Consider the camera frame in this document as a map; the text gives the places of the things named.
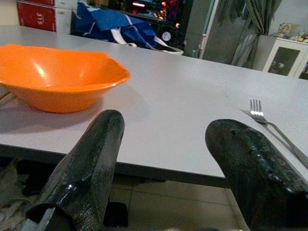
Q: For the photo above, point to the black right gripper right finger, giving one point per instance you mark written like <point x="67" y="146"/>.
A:
<point x="255" y="173"/>

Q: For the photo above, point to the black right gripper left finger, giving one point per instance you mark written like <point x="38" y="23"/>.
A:
<point x="96" y="154"/>

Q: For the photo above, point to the silver metal fork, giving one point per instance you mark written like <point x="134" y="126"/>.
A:
<point x="258" y="115"/>

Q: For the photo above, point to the black object on floor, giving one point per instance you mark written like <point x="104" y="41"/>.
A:
<point x="116" y="214"/>

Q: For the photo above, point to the grey table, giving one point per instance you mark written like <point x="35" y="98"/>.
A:
<point x="168" y="169"/>

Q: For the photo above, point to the orange plastic bowl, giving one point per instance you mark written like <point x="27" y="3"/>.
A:
<point x="60" y="77"/>

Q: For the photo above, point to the white crumpled cloth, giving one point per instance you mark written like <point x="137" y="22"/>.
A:
<point x="12" y="207"/>

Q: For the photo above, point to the white cabinet with glass door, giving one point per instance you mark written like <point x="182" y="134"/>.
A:
<point x="284" y="60"/>

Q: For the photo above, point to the white cardboard box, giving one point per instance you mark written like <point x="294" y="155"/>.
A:
<point x="63" y="21"/>

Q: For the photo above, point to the grey metal door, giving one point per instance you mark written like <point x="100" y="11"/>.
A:
<point x="216" y="41"/>

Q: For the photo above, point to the colourful toys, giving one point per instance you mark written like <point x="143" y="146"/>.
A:
<point x="293" y="32"/>

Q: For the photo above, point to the red cardboard box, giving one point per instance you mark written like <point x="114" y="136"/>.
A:
<point x="36" y="16"/>

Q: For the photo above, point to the computer with coloured lights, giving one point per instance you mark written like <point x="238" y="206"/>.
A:
<point x="154" y="12"/>

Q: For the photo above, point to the grey green curtain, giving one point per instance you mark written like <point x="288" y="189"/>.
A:
<point x="255" y="12"/>

